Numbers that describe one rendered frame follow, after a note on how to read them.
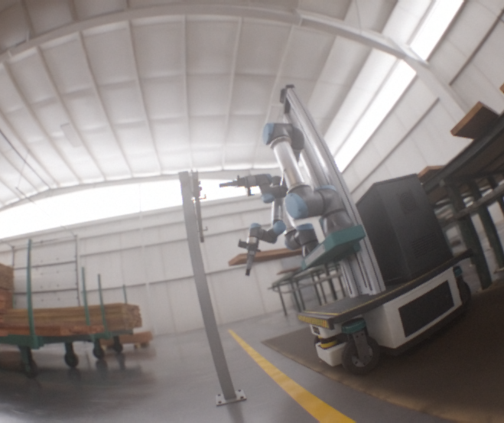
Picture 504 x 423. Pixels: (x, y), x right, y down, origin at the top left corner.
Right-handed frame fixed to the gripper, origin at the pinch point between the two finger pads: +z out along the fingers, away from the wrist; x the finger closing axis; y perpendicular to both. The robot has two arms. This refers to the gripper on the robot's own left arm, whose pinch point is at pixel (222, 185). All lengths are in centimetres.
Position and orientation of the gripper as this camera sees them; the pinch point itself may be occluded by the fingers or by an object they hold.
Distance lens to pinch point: 143.7
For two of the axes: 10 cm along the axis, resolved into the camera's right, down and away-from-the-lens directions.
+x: 2.4, 0.0, -9.7
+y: -1.5, -9.9, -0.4
